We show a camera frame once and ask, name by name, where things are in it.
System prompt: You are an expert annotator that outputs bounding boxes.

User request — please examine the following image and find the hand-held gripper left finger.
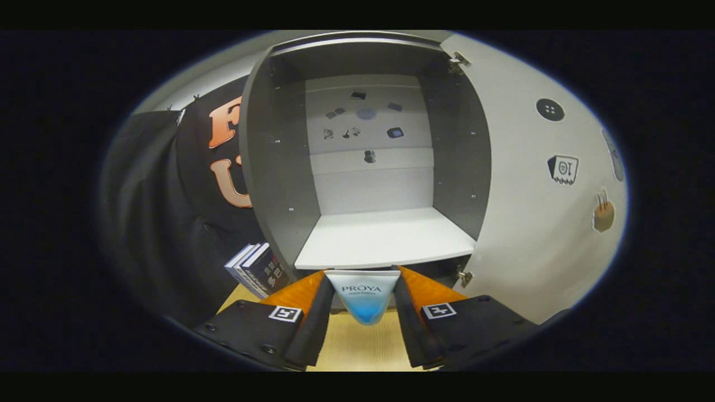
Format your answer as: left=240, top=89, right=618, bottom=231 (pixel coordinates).
left=193, top=269, right=336, bottom=371

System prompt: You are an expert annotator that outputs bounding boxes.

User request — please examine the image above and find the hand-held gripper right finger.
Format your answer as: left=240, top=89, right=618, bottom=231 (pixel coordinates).
left=391, top=265, right=540, bottom=370

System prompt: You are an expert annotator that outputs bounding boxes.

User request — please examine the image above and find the white and blue tube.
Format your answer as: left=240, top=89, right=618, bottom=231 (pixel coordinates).
left=324, top=270, right=402, bottom=326

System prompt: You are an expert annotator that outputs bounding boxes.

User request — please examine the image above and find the white cabinet door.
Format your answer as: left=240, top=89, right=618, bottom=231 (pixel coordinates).
left=441, top=33, right=629, bottom=324

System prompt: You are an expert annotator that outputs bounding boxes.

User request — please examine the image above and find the dark blue book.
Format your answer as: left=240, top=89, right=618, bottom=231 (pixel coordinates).
left=246, top=243, right=292, bottom=300
left=233, top=243, right=268, bottom=296
left=225, top=243, right=259, bottom=291

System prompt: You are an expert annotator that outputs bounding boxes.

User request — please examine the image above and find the grey cabinet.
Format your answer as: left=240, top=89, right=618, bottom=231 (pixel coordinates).
left=239, top=31, right=492, bottom=283

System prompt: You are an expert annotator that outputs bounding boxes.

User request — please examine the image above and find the black backdrop cloth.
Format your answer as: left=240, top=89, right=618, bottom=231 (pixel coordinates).
left=99, top=75, right=269, bottom=327

